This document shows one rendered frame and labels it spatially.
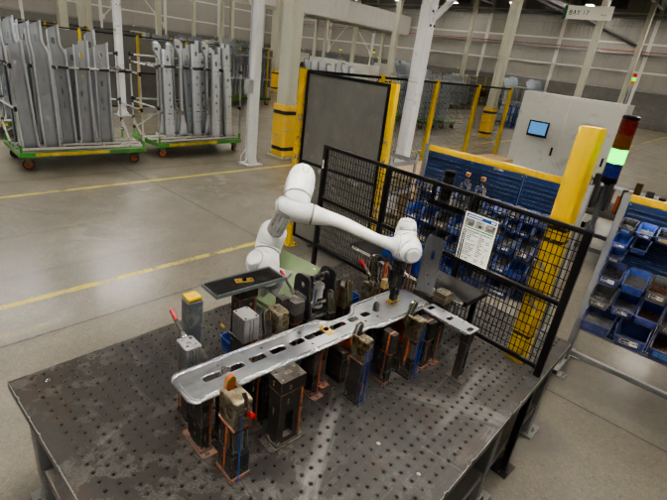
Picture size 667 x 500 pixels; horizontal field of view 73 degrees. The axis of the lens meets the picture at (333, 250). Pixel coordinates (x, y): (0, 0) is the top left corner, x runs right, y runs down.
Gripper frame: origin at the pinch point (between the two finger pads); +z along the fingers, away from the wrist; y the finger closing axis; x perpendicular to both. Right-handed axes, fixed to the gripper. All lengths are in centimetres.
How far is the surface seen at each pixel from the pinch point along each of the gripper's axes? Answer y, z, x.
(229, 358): -6, 5, -94
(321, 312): -16.5, 9.1, -35.3
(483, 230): 13, -31, 54
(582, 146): 47, -85, 58
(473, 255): 11, -15, 54
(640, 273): 67, 10, 204
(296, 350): 5, 5, -68
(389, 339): 18.4, 9.7, -22.4
